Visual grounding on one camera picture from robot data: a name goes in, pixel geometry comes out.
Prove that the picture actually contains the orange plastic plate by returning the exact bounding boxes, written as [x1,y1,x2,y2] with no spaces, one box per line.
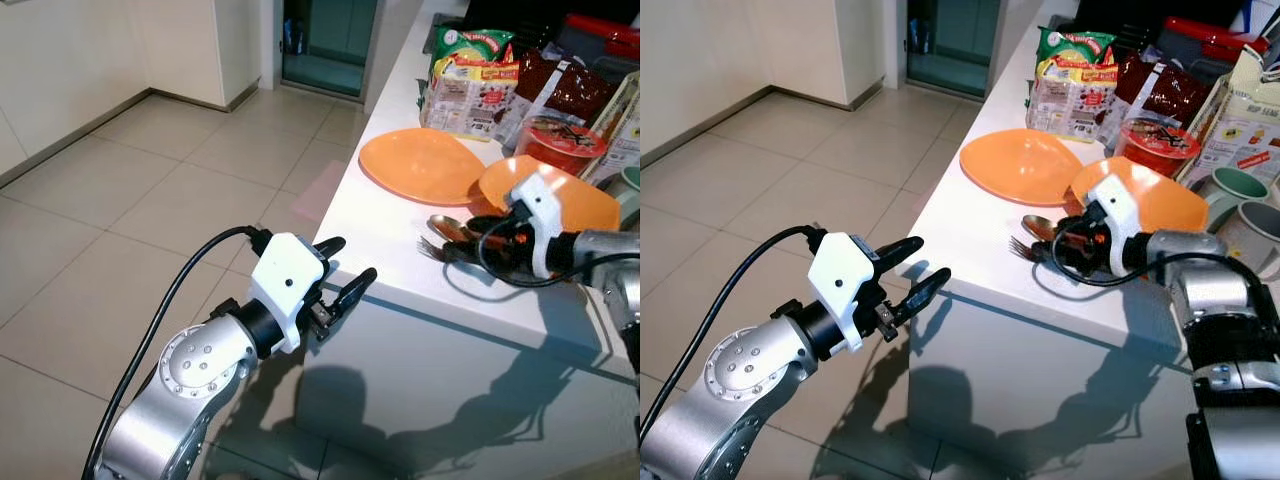
[357,127,487,208]
[958,127,1087,208]

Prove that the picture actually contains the green ceramic mug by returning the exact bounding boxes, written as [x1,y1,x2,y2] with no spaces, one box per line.
[604,165,641,227]
[1194,166,1273,232]

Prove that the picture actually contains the copper metal fork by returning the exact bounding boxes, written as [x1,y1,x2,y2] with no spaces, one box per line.
[419,236,471,265]
[1009,236,1053,265]

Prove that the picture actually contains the copper metal spoon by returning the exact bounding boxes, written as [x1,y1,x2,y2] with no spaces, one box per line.
[1021,213,1071,243]
[427,213,483,243]

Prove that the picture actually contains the white kitchen counter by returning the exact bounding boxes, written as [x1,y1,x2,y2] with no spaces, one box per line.
[290,0,641,480]
[905,0,1280,480]

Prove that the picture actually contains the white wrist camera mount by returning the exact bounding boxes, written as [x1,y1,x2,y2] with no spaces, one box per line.
[808,232,883,353]
[248,232,329,354]
[508,168,567,282]
[1085,174,1152,280]

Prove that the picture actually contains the orange plastic bowl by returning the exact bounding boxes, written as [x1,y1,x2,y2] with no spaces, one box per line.
[477,154,622,234]
[1069,156,1212,234]

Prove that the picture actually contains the red lidded container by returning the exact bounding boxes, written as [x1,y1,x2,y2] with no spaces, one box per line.
[558,12,641,63]
[1158,14,1273,67]

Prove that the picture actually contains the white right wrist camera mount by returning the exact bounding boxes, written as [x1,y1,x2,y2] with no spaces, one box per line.
[1085,174,1152,280]
[508,168,567,282]

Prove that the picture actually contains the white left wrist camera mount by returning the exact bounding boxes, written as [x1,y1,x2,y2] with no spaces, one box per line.
[248,232,329,354]
[808,232,883,353]

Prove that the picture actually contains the green yellow noodle multipack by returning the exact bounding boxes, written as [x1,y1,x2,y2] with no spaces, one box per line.
[1025,26,1120,142]
[419,26,520,142]

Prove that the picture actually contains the dark red snack packet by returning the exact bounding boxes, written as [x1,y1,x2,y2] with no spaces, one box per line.
[498,47,618,143]
[1100,50,1217,143]

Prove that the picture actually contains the cream printed drink carton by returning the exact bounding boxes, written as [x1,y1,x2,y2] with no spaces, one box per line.
[588,70,641,187]
[1194,44,1280,188]

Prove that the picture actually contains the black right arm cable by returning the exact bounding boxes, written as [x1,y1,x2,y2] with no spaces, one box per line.
[477,200,641,292]
[1052,200,1263,301]

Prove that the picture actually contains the dark glass door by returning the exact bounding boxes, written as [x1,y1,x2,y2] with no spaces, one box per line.
[904,0,1002,99]
[281,0,380,99]

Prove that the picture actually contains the black appliance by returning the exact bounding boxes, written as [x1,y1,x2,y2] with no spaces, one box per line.
[463,0,579,53]
[1063,0,1173,53]

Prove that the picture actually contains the grey ceramic mug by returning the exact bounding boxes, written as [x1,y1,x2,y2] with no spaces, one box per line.
[1214,199,1280,282]

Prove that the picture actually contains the red cup noodle tub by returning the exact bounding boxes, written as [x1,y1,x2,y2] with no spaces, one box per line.
[1114,114,1202,183]
[513,114,609,183]

